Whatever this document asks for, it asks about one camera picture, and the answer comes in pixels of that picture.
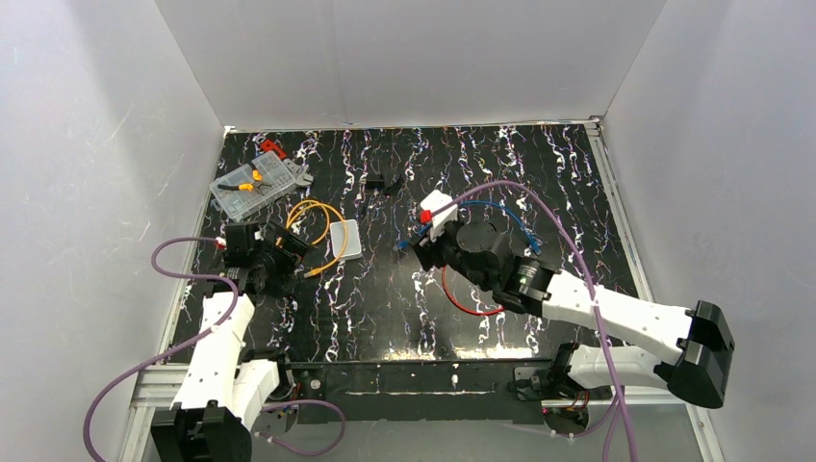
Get long yellow ethernet cable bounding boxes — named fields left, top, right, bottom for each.
left=283, top=202, right=350, bottom=279

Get white network switch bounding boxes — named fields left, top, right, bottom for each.
left=329, top=219, right=363, bottom=261

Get black adapter with cable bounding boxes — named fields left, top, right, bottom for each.
left=362, top=172, right=404, bottom=196

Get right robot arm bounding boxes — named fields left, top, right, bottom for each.
left=408, top=220, right=735, bottom=409

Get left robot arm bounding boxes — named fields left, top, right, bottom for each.
left=150, top=221, right=310, bottom=461

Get clear plastic parts box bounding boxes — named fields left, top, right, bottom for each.
left=209, top=152, right=295, bottom=221

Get grey red adjustable wrench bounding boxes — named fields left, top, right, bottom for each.
left=260, top=140, right=314, bottom=188

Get blue ethernet cable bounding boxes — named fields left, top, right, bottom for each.
left=395, top=200, right=543, bottom=256

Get red ethernet cable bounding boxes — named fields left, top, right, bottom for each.
left=441, top=266, right=506, bottom=318

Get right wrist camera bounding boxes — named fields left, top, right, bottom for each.
left=418, top=190, right=458, bottom=242

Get yellow handled pliers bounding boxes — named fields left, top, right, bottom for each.
left=217, top=168, right=271, bottom=193

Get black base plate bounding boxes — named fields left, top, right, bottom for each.
left=290, top=358, right=549, bottom=424

